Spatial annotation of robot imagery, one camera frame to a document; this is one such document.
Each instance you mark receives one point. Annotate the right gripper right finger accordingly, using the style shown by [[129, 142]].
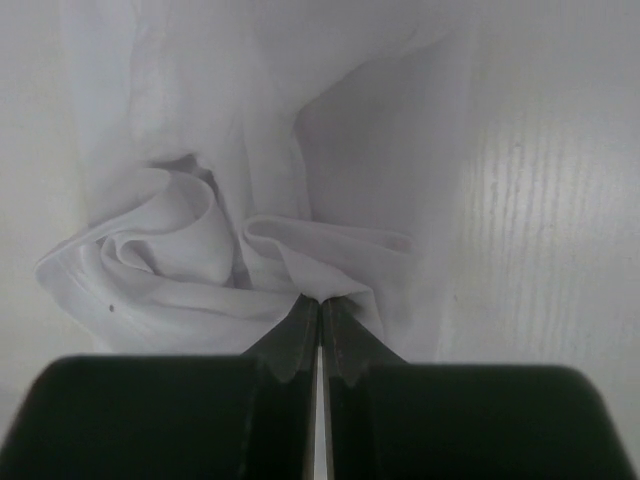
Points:
[[391, 419]]

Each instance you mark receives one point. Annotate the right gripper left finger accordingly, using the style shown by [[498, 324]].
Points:
[[246, 416]]

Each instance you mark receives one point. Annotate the white t shirt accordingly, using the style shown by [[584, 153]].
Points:
[[241, 154]]

